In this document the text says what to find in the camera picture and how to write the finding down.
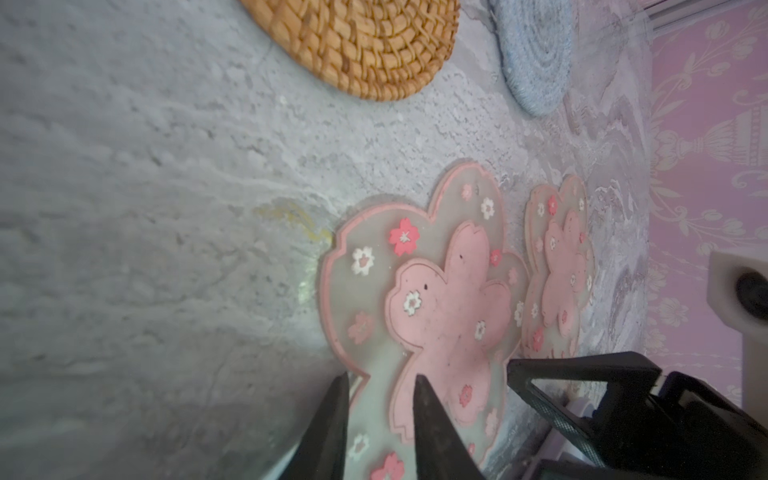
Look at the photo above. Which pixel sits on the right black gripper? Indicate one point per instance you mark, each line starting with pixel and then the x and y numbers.
pixel 685 430

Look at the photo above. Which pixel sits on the woven rattan coaster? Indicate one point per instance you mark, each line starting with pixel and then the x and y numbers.
pixel 384 50

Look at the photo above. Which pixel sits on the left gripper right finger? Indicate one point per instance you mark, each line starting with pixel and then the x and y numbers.
pixel 440 452

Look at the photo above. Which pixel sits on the lavender silicone tray mat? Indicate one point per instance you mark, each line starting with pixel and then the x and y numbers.
pixel 557 447

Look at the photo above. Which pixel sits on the pink flower coaster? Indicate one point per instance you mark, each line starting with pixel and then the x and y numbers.
pixel 563 270
pixel 407 292

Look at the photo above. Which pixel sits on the blue woven coaster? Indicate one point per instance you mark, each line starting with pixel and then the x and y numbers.
pixel 536 44

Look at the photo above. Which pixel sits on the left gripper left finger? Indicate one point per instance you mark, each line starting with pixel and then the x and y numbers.
pixel 321 453

